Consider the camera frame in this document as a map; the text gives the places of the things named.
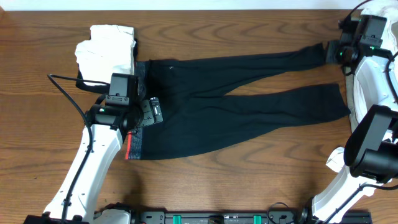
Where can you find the folded black garment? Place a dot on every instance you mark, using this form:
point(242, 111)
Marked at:
point(90, 88)

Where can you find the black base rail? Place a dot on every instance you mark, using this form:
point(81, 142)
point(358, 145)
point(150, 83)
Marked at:
point(248, 217)

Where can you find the black leggings with red waistband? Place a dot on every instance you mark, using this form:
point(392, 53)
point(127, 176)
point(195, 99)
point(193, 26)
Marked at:
point(201, 115)

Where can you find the white ribbed garment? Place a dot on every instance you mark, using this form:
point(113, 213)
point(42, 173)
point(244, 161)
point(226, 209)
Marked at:
point(388, 18)

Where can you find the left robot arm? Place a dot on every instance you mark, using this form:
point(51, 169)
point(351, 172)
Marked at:
point(107, 123)

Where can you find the folded white garment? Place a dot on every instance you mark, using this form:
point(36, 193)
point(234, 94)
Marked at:
point(110, 32)

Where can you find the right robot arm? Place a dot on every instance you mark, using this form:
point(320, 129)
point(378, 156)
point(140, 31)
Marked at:
point(370, 153)

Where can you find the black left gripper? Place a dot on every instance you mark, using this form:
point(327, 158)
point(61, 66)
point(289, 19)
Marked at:
point(155, 110)

